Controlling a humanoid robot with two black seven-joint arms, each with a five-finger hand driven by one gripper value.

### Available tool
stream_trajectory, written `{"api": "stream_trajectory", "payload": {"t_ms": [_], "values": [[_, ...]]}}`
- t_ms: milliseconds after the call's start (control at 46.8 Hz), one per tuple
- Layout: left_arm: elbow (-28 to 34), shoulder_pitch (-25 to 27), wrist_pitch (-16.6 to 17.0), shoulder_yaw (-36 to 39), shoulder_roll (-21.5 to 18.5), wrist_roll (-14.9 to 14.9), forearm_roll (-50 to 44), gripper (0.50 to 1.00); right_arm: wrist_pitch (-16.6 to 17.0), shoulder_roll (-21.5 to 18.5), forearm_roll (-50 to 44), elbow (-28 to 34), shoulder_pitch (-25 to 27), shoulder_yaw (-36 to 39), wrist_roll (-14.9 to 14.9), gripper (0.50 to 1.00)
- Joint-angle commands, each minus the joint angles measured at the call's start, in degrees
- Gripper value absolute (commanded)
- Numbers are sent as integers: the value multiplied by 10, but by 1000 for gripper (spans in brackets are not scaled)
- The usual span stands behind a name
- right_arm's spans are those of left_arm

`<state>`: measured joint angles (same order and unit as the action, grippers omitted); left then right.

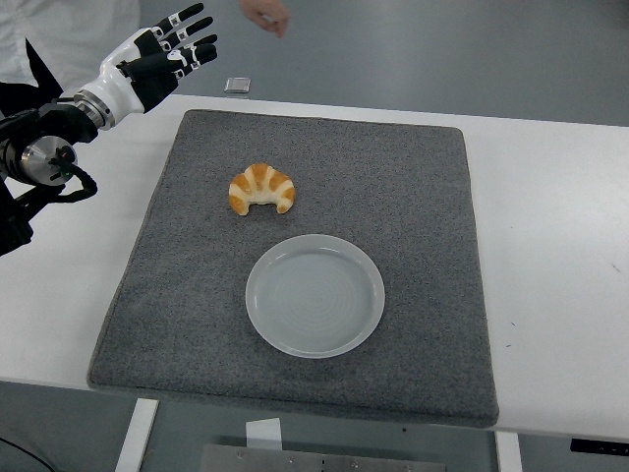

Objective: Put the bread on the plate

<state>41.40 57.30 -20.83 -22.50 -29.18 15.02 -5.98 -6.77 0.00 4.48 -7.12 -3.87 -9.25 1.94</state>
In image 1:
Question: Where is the thin black floor cable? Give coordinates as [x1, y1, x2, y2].
[0, 434, 50, 472]

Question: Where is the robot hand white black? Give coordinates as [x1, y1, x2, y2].
[77, 2, 220, 122]

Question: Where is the round grey plate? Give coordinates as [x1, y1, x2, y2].
[245, 233, 386, 360]

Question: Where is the white table leg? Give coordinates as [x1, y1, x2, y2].
[493, 430, 524, 472]
[113, 397, 161, 472]

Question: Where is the grey felt mat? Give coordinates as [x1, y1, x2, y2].
[86, 108, 501, 429]

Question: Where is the croissant bread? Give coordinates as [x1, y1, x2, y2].
[228, 163, 297, 216]

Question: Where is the person's hand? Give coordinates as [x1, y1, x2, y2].
[239, 0, 292, 39]

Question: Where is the grey metal plate with screws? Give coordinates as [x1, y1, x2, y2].
[200, 443, 448, 472]

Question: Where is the black table control panel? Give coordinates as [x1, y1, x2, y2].
[569, 437, 629, 454]

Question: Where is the person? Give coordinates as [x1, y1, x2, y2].
[0, 0, 143, 99]

